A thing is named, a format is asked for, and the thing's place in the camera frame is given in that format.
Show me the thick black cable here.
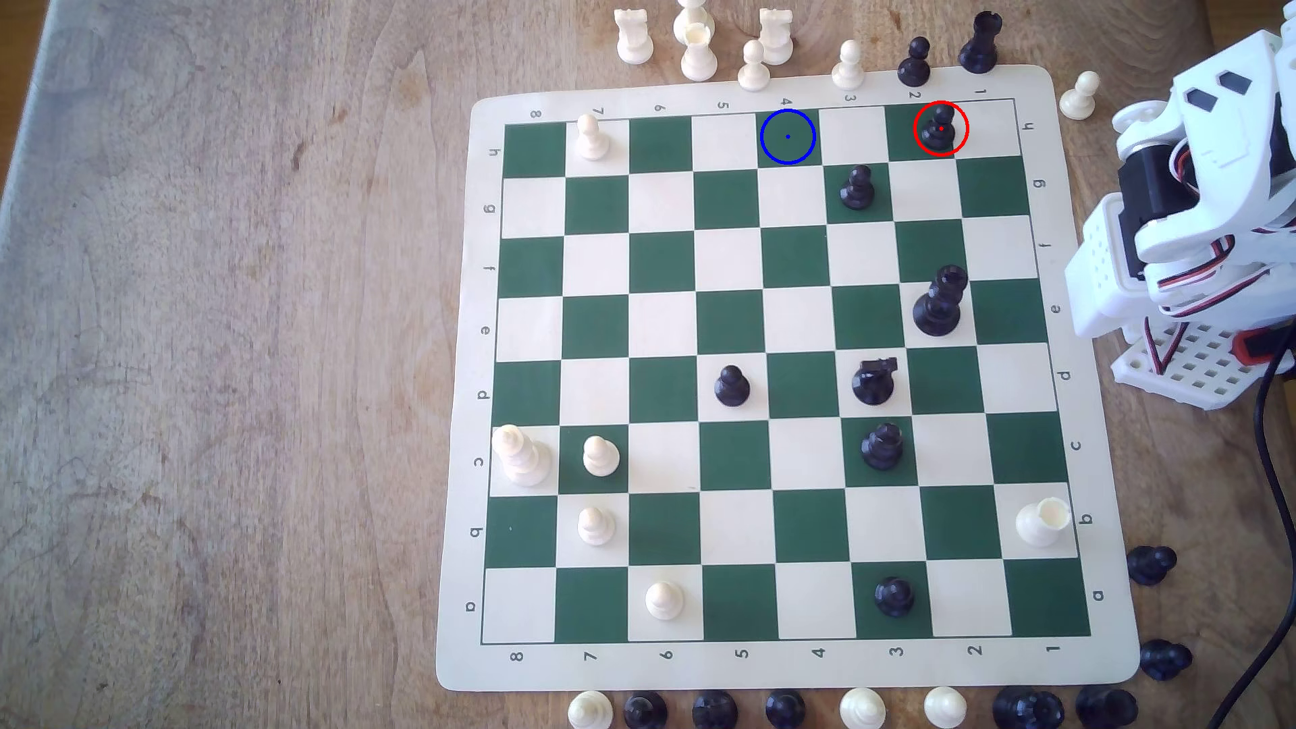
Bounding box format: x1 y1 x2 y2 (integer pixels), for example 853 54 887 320
1205 334 1296 729

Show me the white perforated base plate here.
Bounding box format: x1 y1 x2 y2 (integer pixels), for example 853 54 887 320
1110 316 1296 411

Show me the black chess queen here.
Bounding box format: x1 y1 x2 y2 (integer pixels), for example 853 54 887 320
912 264 970 338

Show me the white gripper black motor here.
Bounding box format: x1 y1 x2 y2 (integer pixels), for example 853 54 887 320
1114 99 1201 234

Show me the black chess bishop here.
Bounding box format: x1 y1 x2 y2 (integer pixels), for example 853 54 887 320
958 11 1004 75

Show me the red clamp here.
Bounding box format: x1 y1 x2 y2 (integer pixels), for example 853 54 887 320
1230 324 1287 368

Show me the green white chess board mat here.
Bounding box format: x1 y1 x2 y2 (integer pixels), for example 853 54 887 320
435 63 1142 694

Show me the black chess knight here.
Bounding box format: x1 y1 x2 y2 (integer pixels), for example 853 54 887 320
851 356 900 407

